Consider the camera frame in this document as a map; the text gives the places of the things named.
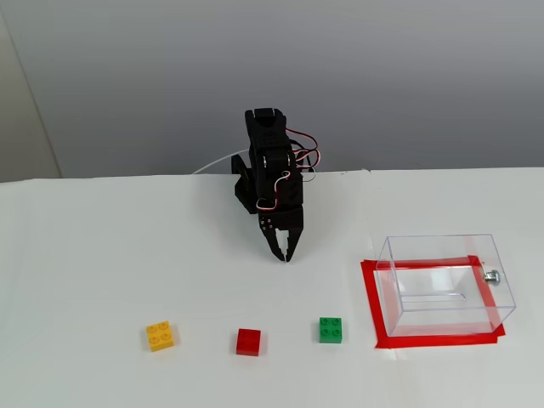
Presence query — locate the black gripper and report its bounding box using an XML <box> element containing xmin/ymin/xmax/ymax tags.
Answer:
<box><xmin>256</xmin><ymin>205</ymin><xmax>306</xmax><ymax>264</ymax></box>

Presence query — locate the red lego brick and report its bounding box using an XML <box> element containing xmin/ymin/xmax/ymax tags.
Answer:
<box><xmin>235</xmin><ymin>327</ymin><xmax>263</xmax><ymax>356</ymax></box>

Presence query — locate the green lego brick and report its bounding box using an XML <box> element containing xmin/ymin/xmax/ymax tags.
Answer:
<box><xmin>319</xmin><ymin>316</ymin><xmax>344</xmax><ymax>345</ymax></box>

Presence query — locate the yellow lego brick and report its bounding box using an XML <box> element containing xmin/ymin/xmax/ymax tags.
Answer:
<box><xmin>145</xmin><ymin>320</ymin><xmax>177</xmax><ymax>353</ymax></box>

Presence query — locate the transparent plastic box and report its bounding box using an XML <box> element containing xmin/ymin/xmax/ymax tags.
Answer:
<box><xmin>375</xmin><ymin>233</ymin><xmax>518</xmax><ymax>337</ymax></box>

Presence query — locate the black table clamp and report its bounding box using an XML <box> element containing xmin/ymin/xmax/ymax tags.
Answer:
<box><xmin>230</xmin><ymin>154</ymin><xmax>256</xmax><ymax>213</ymax></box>

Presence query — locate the wrist servo wire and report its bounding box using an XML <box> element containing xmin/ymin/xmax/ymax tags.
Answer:
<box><xmin>255</xmin><ymin>169</ymin><xmax>292</xmax><ymax>213</ymax></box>

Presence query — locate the arm servo wire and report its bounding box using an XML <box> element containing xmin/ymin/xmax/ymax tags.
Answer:
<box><xmin>285</xmin><ymin>127</ymin><xmax>322</xmax><ymax>184</ymax></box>

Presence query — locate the white cable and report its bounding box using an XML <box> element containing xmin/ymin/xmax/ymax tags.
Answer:
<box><xmin>190</xmin><ymin>149</ymin><xmax>252</xmax><ymax>175</ymax></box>

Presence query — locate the red tape frame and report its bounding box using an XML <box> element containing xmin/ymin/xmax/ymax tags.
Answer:
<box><xmin>360</xmin><ymin>254</ymin><xmax>507</xmax><ymax>351</ymax></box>

